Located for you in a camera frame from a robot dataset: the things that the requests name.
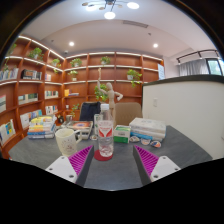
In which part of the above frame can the flat round red coaster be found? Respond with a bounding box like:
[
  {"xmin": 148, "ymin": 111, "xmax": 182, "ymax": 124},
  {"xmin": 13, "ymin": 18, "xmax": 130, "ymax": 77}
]
[{"xmin": 93, "ymin": 149, "xmax": 114, "ymax": 163}]

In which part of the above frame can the cream printed mug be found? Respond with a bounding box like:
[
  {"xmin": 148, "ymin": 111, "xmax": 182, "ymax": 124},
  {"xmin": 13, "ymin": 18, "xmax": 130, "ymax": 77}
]
[{"xmin": 54, "ymin": 128, "xmax": 84, "ymax": 158}]

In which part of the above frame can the colourful book stack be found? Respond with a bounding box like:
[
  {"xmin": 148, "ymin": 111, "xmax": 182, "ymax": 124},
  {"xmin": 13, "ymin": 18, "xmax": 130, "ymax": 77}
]
[{"xmin": 27, "ymin": 114, "xmax": 58, "ymax": 140}]

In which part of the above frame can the orange-covered book stack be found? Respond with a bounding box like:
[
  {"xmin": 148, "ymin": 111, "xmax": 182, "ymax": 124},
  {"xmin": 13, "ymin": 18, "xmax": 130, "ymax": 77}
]
[{"xmin": 66, "ymin": 120, "xmax": 95, "ymax": 141}]

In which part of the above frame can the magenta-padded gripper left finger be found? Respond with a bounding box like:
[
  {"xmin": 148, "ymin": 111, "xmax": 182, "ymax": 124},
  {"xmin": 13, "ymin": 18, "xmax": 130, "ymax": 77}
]
[{"xmin": 44, "ymin": 144, "xmax": 95, "ymax": 188}]

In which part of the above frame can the dark blue chair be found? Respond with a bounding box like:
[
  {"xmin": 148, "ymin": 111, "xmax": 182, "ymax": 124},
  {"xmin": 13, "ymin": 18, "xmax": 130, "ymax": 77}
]
[{"xmin": 78, "ymin": 101, "xmax": 102, "ymax": 122}]

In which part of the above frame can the beige chair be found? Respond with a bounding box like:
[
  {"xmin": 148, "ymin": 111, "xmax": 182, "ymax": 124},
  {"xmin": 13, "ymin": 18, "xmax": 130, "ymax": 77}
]
[{"xmin": 112, "ymin": 101, "xmax": 144, "ymax": 128}]

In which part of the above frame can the window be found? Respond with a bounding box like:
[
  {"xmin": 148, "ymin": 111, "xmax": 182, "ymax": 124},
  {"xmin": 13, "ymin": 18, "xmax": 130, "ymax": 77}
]
[{"xmin": 205, "ymin": 58, "xmax": 224, "ymax": 77}]

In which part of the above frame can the grey curtain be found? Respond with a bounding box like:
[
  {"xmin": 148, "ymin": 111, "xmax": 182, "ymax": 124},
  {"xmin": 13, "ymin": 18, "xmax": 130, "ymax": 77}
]
[{"xmin": 178, "ymin": 59, "xmax": 210, "ymax": 77}]

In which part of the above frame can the branched ceiling lamp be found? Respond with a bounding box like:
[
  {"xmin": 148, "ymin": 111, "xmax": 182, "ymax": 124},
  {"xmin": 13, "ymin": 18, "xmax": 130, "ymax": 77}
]
[{"xmin": 81, "ymin": 0, "xmax": 141, "ymax": 21}]

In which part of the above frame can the dark curtain rail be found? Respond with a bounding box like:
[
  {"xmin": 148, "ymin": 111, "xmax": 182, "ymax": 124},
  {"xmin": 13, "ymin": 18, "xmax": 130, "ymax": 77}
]
[{"xmin": 175, "ymin": 48, "xmax": 221, "ymax": 65}]

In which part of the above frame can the wooden wall shelf unit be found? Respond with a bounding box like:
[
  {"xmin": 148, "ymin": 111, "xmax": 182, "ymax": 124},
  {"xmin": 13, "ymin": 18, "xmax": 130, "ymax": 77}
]
[{"xmin": 0, "ymin": 34, "xmax": 165, "ymax": 160}]

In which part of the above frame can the ceiling air vent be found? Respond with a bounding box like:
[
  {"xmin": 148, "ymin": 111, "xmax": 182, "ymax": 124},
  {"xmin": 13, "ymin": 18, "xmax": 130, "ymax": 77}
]
[{"xmin": 122, "ymin": 19, "xmax": 150, "ymax": 29}]

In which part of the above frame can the tall green white carton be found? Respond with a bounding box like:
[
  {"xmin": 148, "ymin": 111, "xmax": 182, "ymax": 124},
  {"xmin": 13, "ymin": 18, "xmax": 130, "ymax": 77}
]
[{"xmin": 93, "ymin": 113, "xmax": 104, "ymax": 136}]

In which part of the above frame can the clear water bottle red label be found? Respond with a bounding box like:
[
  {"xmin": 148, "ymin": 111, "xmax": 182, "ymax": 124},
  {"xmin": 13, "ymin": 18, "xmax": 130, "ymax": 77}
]
[{"xmin": 96, "ymin": 103, "xmax": 115, "ymax": 158}]

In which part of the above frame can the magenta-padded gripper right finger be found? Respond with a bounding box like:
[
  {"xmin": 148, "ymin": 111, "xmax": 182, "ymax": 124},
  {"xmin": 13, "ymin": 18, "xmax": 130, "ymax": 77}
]
[{"xmin": 132, "ymin": 144, "xmax": 182, "ymax": 187}]

